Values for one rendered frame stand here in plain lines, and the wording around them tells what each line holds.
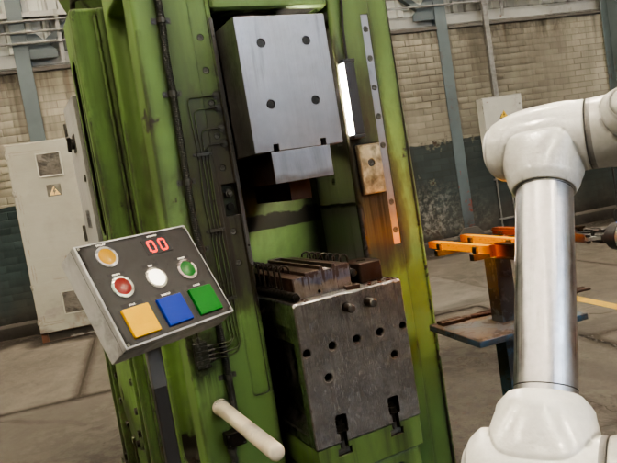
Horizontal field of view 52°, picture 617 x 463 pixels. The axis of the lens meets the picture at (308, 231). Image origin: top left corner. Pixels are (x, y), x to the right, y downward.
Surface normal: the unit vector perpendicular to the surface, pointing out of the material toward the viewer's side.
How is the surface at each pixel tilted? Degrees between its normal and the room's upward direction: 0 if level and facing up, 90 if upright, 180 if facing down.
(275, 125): 90
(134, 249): 60
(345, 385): 90
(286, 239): 90
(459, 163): 90
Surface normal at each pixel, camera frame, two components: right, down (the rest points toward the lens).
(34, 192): 0.24, 0.04
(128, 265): 0.58, -0.55
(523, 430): -0.58, -0.46
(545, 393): -0.11, -0.92
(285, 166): 0.44, 0.00
